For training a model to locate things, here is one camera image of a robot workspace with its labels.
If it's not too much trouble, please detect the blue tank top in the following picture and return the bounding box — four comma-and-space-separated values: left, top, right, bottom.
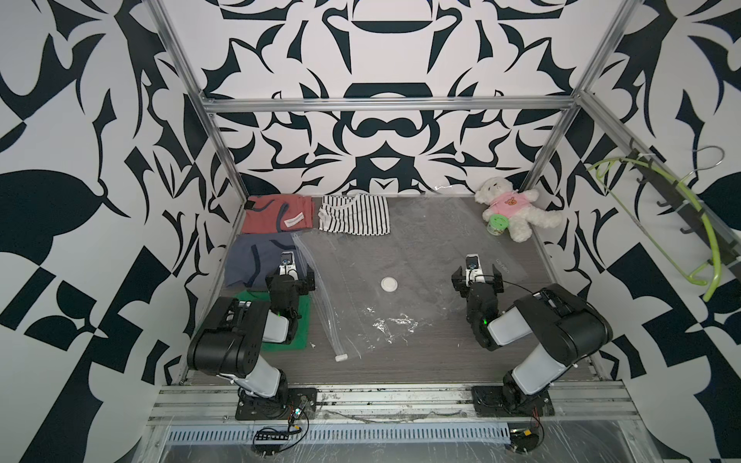
224, 233, 307, 291

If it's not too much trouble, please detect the green garment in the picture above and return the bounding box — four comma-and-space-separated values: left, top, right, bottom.
235, 291, 312, 352

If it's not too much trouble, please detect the red tank top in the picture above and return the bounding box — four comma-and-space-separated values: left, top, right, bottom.
241, 194, 315, 235

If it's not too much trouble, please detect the clear plastic vacuum bag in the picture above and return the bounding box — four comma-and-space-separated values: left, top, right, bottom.
294, 196, 543, 363

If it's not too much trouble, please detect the black white striped shirt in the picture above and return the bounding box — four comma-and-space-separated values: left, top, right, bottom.
318, 194, 390, 237

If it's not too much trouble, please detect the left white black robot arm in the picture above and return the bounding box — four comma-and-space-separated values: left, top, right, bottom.
186, 268, 316, 406

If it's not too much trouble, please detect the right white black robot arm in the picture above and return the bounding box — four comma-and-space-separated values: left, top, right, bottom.
451, 255, 613, 415

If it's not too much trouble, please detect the white vacuum bag valve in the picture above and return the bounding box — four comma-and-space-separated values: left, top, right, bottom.
380, 277, 399, 292

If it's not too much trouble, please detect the green lidded small tub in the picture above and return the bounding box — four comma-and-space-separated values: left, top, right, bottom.
486, 214, 509, 235

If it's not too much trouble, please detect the white teddy bear pink shirt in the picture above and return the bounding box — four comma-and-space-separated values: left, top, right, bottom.
474, 177, 563, 243

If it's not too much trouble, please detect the green clothes hanger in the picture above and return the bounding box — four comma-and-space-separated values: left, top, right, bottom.
588, 155, 724, 303

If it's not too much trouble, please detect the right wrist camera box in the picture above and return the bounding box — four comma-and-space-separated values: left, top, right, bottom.
465, 254, 484, 286

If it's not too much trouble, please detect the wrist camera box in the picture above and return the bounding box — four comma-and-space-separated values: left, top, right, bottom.
465, 254, 484, 286
278, 252, 299, 280

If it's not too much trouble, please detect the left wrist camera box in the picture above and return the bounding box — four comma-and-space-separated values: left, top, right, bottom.
278, 252, 299, 280

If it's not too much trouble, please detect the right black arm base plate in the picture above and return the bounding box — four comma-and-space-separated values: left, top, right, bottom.
471, 384, 555, 418

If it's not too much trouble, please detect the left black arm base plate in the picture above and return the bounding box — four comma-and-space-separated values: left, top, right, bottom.
235, 388, 318, 421

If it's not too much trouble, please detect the white slotted cable duct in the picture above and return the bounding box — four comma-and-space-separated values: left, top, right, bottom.
167, 422, 511, 446

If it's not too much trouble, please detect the aluminium frame crossbar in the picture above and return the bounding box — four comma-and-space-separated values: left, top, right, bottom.
202, 96, 574, 114

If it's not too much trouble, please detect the black wall hook rack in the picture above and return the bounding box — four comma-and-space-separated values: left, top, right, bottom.
621, 138, 740, 275

